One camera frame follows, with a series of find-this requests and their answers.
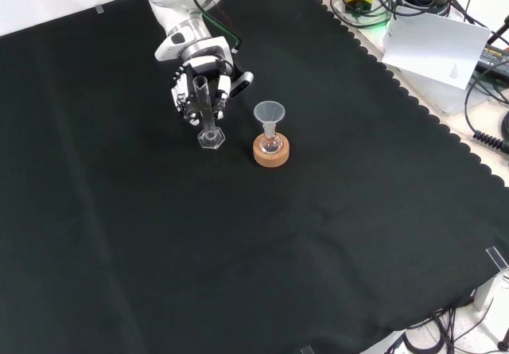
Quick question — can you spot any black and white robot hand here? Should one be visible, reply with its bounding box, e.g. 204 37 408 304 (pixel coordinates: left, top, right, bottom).
169 54 234 126

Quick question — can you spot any clear glass graduated cylinder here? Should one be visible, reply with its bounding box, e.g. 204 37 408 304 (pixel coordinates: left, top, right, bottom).
192 76 227 150

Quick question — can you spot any clear plastic funnel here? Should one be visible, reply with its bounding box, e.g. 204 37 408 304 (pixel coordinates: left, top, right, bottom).
253 100 286 138

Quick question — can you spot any round-bottom glass flask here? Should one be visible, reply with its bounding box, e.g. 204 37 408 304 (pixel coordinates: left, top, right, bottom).
260 129 284 157

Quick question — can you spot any black table cloth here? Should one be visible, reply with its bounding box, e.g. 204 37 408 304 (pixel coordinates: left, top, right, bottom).
0 0 509 354

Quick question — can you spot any white paper sheet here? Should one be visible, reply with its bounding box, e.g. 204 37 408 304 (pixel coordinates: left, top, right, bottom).
381 6 493 91

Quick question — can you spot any black power adapter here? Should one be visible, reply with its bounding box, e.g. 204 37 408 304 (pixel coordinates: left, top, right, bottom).
475 45 509 75

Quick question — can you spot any clear acrylic piece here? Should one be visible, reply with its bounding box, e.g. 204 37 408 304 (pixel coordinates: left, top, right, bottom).
485 245 509 271

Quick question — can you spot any white box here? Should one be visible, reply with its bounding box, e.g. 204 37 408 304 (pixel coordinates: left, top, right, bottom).
472 268 509 312

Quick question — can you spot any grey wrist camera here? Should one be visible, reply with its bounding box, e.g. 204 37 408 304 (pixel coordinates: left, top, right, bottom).
229 71 255 99

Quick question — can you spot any cork ring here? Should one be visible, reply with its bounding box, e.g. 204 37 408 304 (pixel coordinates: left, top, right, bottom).
252 132 291 169

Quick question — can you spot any black looped cable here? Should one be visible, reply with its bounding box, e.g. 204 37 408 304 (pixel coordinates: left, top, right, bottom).
328 0 399 29

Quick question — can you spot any black cable with ribbed plug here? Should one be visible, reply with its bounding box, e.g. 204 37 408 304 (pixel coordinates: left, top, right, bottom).
464 62 509 152

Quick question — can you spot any black floor cable bundle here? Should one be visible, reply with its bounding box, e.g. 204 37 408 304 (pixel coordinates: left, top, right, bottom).
383 305 509 354

